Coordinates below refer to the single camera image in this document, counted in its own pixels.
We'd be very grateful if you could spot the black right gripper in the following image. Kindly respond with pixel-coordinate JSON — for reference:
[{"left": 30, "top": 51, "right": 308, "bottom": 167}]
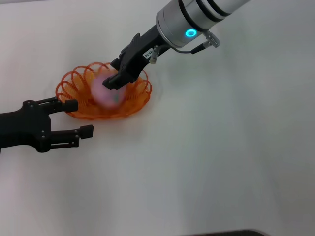
[{"left": 102, "top": 24, "right": 164, "bottom": 90}]

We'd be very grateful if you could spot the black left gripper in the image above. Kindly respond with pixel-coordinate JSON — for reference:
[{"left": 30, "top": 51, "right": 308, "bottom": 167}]
[{"left": 0, "top": 97, "right": 94, "bottom": 153}]

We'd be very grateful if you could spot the pink peach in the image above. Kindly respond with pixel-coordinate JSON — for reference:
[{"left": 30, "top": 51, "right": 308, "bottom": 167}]
[{"left": 90, "top": 70, "right": 127, "bottom": 111}]

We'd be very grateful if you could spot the orange plastic wire basket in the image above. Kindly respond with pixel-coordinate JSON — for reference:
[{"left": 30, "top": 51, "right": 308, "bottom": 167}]
[{"left": 56, "top": 61, "right": 153, "bottom": 121}]

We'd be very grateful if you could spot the black rounded robot base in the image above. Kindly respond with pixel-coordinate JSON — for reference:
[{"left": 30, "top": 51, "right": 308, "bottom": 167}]
[{"left": 189, "top": 229, "right": 267, "bottom": 236}]

